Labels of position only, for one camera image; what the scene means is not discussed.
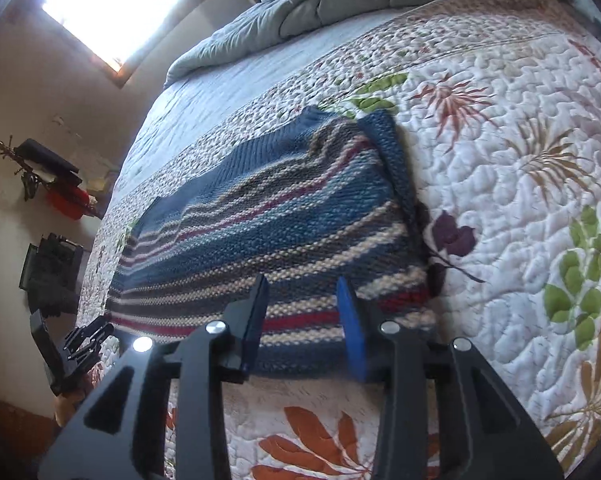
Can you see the black equipment case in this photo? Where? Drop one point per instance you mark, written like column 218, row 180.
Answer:
column 50, row 270

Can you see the wooden coat rack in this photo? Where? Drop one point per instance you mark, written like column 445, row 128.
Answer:
column 10, row 152

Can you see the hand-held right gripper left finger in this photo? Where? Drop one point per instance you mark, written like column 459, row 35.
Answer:
column 255, row 320

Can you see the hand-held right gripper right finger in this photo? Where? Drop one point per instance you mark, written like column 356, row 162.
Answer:
column 353, row 335

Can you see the blue striped knit sweater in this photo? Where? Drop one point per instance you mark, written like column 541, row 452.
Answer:
column 290, row 210

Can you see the floral quilted bedspread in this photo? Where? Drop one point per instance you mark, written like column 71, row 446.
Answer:
column 505, row 160

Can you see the person's left hand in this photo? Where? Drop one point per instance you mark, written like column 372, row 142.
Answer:
column 69, row 406

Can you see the light blue duvet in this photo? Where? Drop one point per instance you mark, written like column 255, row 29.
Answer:
column 330, row 0

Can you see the wooden framed window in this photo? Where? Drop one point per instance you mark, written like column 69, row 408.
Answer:
column 120, row 5

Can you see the red hanging garment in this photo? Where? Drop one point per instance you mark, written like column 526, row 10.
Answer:
column 68, row 202

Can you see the black hanging garment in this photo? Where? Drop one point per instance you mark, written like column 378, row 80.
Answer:
column 50, row 160

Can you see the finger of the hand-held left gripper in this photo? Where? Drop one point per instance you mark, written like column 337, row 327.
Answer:
column 85, row 355
column 93, row 329

